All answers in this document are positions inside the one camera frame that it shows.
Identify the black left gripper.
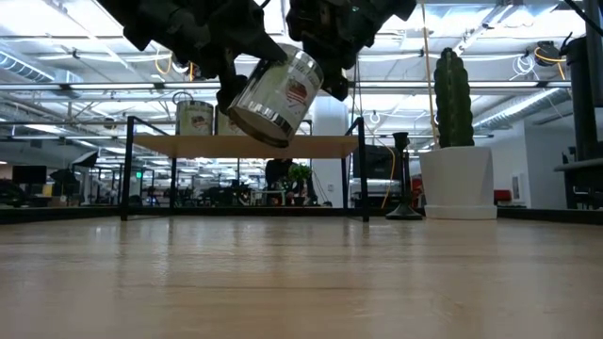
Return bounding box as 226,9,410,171
96,0,289,116

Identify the white planter pot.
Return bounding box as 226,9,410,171
418,145,498,221

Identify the black candlestick holder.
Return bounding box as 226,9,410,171
385,132,424,221

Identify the wooden shelf with black frame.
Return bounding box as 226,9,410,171
120,116,370,223

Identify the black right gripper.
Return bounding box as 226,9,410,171
285,0,418,103

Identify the tall green cactus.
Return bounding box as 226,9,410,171
432,46,476,150

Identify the dark grey desk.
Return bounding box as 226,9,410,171
554,158,603,211

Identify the yellow hanging cable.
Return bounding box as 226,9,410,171
420,0,440,151

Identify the yellow floor cable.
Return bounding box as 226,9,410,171
380,140,397,209

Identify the black screen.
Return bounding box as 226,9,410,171
351,144,404,181

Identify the black ceiling cable reel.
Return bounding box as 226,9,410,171
534,40,566,79

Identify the green potted plant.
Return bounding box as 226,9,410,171
287,163,313,207

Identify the person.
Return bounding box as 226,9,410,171
264,158,297,206

